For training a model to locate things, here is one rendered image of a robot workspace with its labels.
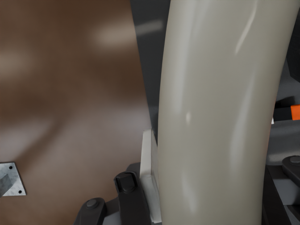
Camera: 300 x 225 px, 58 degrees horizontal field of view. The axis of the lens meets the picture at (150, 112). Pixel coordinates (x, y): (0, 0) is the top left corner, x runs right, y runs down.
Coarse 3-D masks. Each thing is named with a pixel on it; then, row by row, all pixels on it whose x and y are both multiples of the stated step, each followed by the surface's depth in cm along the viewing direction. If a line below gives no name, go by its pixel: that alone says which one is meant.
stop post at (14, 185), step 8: (0, 168) 141; (8, 168) 140; (16, 168) 139; (0, 176) 139; (8, 176) 142; (16, 176) 141; (0, 184) 136; (8, 184) 141; (16, 184) 143; (0, 192) 135; (8, 192) 146; (16, 192) 145; (24, 192) 144
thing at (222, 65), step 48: (192, 0) 6; (240, 0) 5; (288, 0) 5; (192, 48) 6; (240, 48) 6; (192, 96) 6; (240, 96) 6; (192, 144) 6; (240, 144) 6; (192, 192) 7; (240, 192) 7
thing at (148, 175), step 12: (144, 132) 20; (144, 144) 18; (156, 144) 20; (144, 156) 16; (156, 156) 18; (144, 168) 15; (156, 168) 16; (144, 180) 14; (156, 180) 15; (144, 192) 14; (156, 192) 14; (156, 204) 14; (156, 216) 15
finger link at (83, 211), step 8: (88, 200) 13; (96, 200) 13; (80, 208) 13; (88, 208) 13; (96, 208) 13; (104, 208) 13; (80, 216) 12; (88, 216) 12; (96, 216) 12; (104, 216) 13; (80, 224) 12; (88, 224) 12; (96, 224) 12
